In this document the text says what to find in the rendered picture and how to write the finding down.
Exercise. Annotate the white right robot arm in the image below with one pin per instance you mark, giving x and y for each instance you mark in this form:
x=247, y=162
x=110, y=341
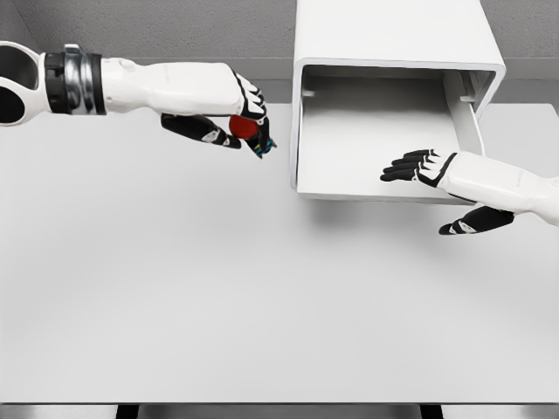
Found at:
x=539, y=198

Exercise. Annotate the white cabinet drawer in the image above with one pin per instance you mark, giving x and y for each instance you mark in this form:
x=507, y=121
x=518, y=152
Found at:
x=371, y=144

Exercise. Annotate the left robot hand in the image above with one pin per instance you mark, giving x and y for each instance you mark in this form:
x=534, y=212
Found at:
x=201, y=89

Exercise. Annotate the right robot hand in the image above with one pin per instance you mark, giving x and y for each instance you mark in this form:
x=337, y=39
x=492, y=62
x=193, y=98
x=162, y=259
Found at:
x=476, y=179

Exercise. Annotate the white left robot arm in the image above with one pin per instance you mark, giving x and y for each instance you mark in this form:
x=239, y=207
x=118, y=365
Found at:
x=126, y=87

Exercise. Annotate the white tabletop storage cabinet shell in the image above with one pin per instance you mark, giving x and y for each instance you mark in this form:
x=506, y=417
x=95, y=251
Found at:
x=393, y=30

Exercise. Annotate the red knob black load switch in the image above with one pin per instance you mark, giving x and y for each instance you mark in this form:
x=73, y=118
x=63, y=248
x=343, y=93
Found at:
x=242, y=125

